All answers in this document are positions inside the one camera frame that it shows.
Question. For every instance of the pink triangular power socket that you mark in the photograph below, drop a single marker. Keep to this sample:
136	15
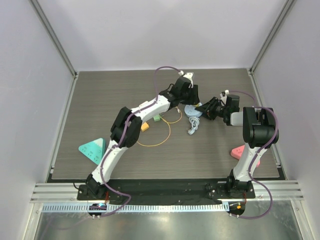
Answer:
237	152

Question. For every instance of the green cube plug adapter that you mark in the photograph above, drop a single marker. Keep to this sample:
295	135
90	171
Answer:
158	118

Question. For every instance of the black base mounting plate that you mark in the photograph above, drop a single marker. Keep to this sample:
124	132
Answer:
158	189

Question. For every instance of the aluminium frame rail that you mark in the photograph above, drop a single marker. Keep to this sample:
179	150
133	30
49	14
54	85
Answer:
54	193

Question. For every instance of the yellow connector block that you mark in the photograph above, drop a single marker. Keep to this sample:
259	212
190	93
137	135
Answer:
145	126

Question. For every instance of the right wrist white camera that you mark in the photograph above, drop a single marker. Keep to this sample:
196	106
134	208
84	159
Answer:
224	95

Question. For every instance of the slotted cable duct strip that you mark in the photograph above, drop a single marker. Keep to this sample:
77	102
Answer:
105	208

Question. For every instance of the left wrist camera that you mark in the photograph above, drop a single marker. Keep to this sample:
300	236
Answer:
187	75

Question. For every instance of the light blue cable holder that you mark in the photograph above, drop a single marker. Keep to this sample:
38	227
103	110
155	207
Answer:
193	117

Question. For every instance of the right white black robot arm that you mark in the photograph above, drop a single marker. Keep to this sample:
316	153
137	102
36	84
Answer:
259	131

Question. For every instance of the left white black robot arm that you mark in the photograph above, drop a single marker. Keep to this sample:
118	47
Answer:
126	128

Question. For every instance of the teal triangular power socket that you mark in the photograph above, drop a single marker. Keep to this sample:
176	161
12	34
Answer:
94	150

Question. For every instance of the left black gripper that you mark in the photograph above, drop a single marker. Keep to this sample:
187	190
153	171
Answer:
193	99

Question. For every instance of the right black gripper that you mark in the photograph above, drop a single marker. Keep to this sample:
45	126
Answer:
213	109

